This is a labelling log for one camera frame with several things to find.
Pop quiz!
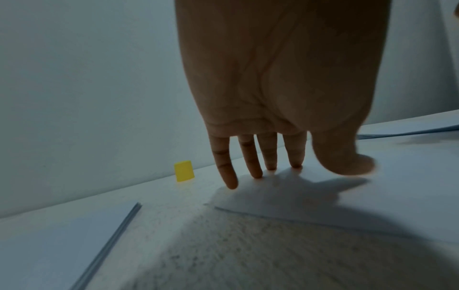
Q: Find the glued white paper sheet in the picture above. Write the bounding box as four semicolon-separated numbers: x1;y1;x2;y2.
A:
206;138;459;246

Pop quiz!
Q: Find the yellow glue cap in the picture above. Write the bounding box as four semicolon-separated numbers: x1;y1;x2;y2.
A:
173;160;196;184

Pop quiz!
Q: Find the person's left hand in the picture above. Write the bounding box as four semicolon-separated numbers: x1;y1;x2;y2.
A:
174;0;393;191

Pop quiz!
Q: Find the stack of white paper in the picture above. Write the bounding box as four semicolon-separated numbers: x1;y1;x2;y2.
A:
0;201;143;290
355;108;459;141

